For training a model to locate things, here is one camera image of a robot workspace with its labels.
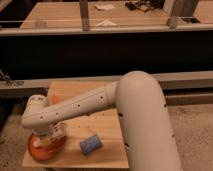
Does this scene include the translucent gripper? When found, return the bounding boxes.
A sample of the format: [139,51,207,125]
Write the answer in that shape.
[34,123,66,149]

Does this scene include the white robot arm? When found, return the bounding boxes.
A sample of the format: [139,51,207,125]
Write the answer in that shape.
[21,71,183,171]

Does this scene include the orange ceramic bowl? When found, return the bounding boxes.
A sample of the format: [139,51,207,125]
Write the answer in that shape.
[28,134,66,161]

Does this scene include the orange carrot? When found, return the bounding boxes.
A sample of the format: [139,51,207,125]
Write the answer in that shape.
[52,95,59,104]

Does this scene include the blue cloth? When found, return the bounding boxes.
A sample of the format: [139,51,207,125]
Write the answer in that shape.
[80,135,102,155]

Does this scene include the small wooden table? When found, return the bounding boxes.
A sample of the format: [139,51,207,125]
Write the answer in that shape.
[22,81,130,170]

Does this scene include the white paper sheet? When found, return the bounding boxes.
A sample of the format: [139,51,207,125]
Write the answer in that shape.
[95,4,115,11]

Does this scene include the grey metal post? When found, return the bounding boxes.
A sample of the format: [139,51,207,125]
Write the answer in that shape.
[167,0,199,29]
[79,0,90,31]

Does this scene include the black cable bundle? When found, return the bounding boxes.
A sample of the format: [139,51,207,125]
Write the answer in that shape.
[124,0,158,13]

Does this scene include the grey metal post right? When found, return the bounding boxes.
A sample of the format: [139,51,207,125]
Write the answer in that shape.
[167,0,199,29]

